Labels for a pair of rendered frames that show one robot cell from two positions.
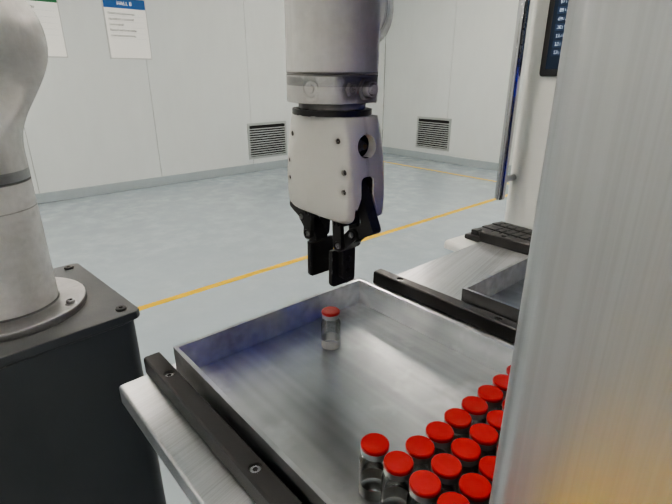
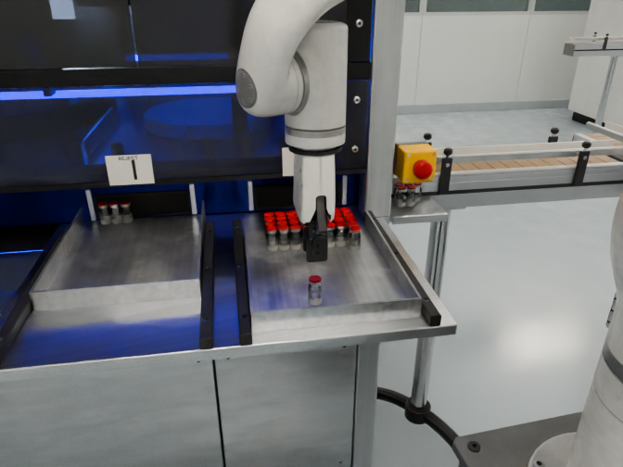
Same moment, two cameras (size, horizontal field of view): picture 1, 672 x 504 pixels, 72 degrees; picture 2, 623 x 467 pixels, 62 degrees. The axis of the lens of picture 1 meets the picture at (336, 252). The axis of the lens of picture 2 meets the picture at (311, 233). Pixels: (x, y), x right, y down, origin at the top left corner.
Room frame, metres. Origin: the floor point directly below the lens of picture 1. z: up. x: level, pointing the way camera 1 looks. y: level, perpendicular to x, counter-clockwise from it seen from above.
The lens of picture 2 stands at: (1.06, 0.38, 1.35)
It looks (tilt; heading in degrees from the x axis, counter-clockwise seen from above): 26 degrees down; 212
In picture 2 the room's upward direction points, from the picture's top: straight up
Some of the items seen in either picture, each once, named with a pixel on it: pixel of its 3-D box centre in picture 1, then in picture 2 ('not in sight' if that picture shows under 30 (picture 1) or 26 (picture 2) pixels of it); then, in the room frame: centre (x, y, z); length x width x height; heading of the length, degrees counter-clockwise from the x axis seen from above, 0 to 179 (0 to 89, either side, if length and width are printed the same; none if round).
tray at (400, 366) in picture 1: (383, 388); (320, 260); (0.36, -0.04, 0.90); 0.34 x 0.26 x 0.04; 41
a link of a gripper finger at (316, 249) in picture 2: (313, 240); (318, 244); (0.48, 0.02, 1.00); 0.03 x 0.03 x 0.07; 41
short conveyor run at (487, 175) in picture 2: not in sight; (500, 167); (-0.27, 0.11, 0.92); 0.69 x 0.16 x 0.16; 132
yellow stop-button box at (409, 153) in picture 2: not in sight; (414, 162); (0.02, -0.01, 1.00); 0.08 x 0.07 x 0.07; 42
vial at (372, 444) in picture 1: (374, 467); (354, 238); (0.26, -0.03, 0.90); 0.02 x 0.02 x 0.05
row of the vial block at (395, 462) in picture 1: (463, 433); (312, 235); (0.29, -0.10, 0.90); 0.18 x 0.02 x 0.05; 131
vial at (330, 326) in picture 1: (330, 329); (314, 291); (0.46, 0.01, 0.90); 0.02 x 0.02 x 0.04
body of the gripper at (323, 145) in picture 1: (331, 158); (314, 177); (0.46, 0.00, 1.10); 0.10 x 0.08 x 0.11; 41
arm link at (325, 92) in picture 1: (333, 91); (314, 133); (0.45, 0.00, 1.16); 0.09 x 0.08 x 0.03; 41
